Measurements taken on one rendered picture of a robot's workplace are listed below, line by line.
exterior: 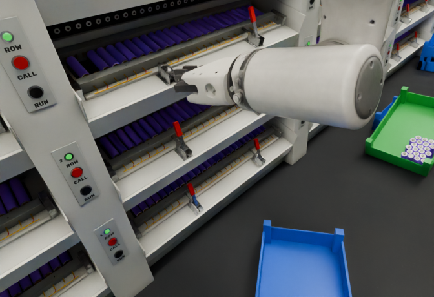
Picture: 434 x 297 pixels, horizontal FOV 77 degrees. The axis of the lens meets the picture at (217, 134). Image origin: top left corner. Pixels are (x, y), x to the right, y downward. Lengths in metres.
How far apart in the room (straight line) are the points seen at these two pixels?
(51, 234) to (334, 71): 0.54
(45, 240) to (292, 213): 0.65
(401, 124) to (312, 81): 1.01
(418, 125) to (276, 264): 0.77
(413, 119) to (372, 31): 0.94
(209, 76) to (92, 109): 0.23
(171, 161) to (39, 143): 0.28
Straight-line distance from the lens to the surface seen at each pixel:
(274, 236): 0.84
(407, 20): 1.76
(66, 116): 0.49
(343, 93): 0.27
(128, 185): 0.63
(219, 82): 0.37
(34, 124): 0.49
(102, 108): 0.53
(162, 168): 0.65
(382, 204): 1.00
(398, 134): 1.24
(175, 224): 0.78
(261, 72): 0.33
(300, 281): 0.79
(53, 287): 0.77
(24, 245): 0.63
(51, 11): 0.47
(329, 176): 1.05
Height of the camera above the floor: 0.69
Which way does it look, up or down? 33 degrees down
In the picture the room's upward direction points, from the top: 7 degrees counter-clockwise
